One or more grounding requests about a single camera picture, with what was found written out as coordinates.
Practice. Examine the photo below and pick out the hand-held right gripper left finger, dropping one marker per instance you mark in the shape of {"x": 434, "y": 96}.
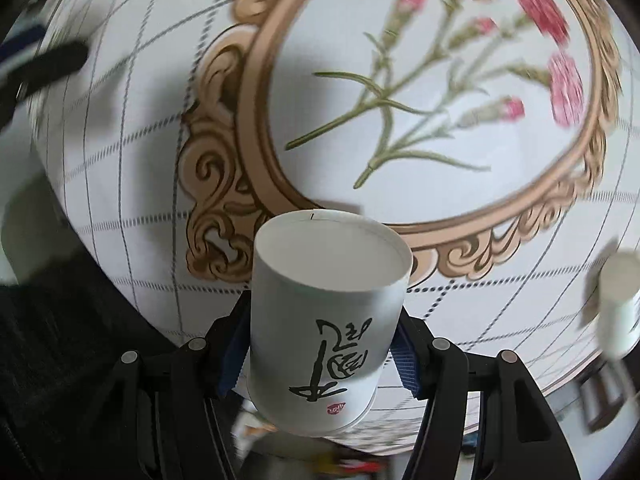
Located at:
{"x": 231, "y": 355}

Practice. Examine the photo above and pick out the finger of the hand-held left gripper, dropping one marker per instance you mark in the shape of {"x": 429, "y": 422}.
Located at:
{"x": 50, "y": 70}

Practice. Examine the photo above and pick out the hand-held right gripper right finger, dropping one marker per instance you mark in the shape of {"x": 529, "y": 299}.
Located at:
{"x": 404, "y": 362}

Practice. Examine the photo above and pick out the white cup with black calligraphy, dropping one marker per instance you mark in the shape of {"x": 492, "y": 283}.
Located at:
{"x": 320, "y": 320}

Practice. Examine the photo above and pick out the plain white cup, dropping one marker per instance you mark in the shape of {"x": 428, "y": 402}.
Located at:
{"x": 619, "y": 300}

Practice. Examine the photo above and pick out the floral printed tablecloth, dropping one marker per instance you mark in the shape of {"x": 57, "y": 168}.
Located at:
{"x": 150, "y": 170}

